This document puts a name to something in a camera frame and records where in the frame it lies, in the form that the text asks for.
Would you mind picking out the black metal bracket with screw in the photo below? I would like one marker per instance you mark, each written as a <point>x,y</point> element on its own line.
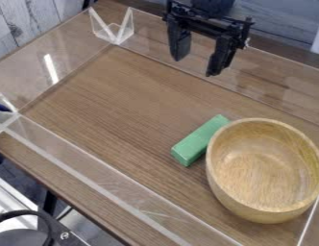
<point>64,237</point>

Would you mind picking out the green rectangular block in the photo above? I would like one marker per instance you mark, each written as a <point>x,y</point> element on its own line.
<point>191,148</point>

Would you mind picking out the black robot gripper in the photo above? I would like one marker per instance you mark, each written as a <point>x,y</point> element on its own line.
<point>207,17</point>

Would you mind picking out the light wooden bowl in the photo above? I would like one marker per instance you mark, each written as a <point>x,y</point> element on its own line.
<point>263,170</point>

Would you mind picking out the blue object at left edge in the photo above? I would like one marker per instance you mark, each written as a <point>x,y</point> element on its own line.
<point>4,108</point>

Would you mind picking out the clear acrylic corner bracket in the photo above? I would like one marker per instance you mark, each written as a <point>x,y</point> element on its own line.
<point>113,33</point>

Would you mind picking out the black table leg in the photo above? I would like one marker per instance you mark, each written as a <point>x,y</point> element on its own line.
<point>51,203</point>

